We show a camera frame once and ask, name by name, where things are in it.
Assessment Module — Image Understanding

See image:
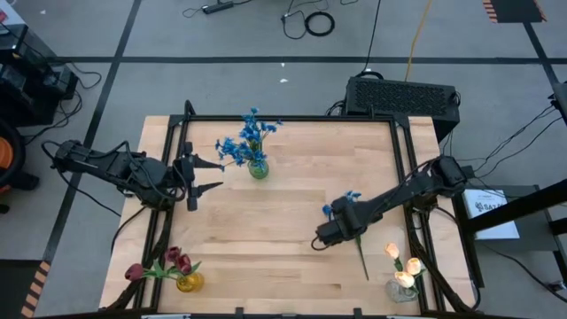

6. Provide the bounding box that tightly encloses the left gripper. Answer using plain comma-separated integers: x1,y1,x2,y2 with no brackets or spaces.
170,141,226,213

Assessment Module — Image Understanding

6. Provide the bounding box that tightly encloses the blue artificial flower sprig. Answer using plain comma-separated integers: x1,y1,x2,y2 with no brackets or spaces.
322,190,370,282
215,136,267,172
240,106,284,167

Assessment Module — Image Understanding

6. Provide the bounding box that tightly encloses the peach artificial tulip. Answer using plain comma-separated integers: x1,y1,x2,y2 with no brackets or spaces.
405,257,426,287
392,270,420,296
384,242,407,284

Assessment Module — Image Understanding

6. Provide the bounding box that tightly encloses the green glass vase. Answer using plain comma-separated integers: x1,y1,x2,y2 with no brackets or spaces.
246,159,270,181

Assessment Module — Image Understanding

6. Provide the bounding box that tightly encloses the red artificial tulip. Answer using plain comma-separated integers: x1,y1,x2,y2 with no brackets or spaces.
164,245,191,280
124,262,191,283
175,253,203,281

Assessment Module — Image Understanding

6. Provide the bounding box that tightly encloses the clear glass vase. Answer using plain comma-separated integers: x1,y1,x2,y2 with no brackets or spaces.
384,277,420,305

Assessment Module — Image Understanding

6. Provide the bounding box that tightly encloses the yellow glass vase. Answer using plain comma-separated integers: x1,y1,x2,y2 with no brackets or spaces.
175,271,206,293

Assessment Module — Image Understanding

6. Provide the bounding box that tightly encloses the black computer case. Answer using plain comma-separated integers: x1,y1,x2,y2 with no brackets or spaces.
344,75,462,143

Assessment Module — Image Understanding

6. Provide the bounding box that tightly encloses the white printed box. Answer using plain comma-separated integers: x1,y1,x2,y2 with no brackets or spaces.
462,189,521,240

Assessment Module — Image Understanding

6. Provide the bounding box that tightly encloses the black side stand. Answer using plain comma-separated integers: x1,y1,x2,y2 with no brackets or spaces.
451,176,567,289

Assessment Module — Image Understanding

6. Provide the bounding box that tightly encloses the black power strip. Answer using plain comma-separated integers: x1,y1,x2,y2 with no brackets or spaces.
201,1,235,14

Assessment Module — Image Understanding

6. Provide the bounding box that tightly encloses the black equipment stack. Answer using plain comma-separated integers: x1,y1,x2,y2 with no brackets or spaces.
0,21,81,128

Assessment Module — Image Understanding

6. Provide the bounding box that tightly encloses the hazard striped black mat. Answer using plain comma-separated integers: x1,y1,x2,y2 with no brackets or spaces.
482,0,547,24

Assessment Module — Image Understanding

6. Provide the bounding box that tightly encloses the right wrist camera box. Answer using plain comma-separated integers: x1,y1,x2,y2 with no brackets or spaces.
315,219,355,248

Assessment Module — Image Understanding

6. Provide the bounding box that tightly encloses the black aluminium table frame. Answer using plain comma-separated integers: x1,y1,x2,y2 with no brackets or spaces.
99,99,482,319

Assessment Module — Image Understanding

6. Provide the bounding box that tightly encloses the black hanging cable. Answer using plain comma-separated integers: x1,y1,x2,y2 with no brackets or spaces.
362,0,383,74

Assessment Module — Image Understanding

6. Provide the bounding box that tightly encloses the black coiled cable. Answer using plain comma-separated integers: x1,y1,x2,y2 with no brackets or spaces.
304,11,337,37

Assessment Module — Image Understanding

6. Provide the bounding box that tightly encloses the yellow hanging cable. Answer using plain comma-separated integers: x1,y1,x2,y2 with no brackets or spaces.
404,0,434,82

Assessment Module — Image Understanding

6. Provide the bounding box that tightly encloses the orange cable reel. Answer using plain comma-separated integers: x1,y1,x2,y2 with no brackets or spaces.
0,117,27,196

